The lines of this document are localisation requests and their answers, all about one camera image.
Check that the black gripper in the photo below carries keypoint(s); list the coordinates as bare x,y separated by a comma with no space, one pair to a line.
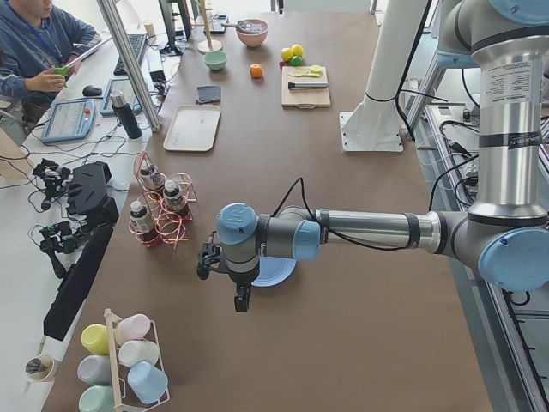
242,283

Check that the blue round plate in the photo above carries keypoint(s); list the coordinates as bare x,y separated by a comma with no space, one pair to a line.
273,271

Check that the orange fruit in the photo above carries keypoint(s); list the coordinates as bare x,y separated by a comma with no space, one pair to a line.
256,71

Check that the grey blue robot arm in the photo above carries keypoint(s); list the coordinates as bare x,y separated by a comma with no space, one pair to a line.
503,235

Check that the pink cup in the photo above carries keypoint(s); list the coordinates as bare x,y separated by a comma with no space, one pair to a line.
134,327

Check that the tea bottle middle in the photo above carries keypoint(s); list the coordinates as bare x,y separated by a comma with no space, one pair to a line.
174,198

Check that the tea bottle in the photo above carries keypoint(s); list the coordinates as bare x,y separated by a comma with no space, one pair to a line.
151,178
142,224
174,198

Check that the tea bottle front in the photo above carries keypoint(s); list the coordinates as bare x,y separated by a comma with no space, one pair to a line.
142,224

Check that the white cup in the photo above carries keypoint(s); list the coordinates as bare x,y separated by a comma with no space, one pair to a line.
133,352

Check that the blue cup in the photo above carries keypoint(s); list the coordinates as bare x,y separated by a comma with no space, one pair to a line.
147,381

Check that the tea bottle back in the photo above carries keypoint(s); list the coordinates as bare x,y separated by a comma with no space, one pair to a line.
151,178

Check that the yellow cup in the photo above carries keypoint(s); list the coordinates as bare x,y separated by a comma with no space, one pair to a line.
95,340

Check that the wooden cup rack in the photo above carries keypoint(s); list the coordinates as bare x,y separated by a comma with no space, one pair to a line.
124,397

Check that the grey cup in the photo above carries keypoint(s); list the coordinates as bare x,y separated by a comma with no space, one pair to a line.
95,370

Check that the cream rabbit tray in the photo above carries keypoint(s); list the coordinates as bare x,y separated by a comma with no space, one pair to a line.
192,129

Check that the mint green cup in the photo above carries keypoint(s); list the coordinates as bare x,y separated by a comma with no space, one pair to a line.
97,398

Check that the black plastic equipment housing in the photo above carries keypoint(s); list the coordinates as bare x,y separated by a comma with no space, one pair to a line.
76,254

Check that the grey folded cloth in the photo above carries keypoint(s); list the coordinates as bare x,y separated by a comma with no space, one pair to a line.
208,94

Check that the wooden cutting board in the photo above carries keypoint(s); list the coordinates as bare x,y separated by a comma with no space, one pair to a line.
304,98

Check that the steel muddler black tip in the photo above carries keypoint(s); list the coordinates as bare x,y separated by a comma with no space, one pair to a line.
294,86

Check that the black thermos bottle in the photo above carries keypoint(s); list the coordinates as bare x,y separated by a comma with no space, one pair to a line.
125,115

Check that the lemon slice lower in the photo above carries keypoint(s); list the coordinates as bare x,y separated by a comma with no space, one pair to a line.
300,71

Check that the lemon slice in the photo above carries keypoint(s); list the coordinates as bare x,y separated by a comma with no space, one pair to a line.
300,71
316,68

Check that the green bowl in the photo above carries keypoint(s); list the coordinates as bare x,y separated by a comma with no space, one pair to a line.
215,60

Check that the lemon slice upper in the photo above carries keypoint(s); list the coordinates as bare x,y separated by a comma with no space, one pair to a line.
316,68

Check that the green lime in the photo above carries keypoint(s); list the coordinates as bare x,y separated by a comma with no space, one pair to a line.
296,61

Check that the yellow lemon lower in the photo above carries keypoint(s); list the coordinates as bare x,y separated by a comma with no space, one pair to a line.
286,54

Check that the yellow lemon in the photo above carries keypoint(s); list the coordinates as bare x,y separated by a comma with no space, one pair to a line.
297,50
286,54

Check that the blue teach pendant left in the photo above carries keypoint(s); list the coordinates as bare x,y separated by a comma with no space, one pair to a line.
69,120

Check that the yellow lemon upper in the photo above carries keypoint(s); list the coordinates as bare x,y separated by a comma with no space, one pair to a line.
297,50

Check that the wooden stand round base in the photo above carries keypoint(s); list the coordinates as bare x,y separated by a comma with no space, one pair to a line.
209,44

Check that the black computer mouse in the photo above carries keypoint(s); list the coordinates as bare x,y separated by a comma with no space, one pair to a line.
92,91

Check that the pink bowl with ice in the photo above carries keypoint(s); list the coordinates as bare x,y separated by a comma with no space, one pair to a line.
254,39

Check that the metal scoop in bowl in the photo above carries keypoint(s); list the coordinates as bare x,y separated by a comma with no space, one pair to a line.
245,26

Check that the black keyboard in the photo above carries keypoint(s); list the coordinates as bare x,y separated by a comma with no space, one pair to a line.
138,43

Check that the brown paper cup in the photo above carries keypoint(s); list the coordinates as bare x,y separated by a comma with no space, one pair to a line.
149,28

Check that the copper wire bottle rack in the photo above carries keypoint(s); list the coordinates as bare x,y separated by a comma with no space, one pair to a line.
171,226

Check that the aluminium frame post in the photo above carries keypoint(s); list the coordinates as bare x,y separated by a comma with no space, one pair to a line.
116,27

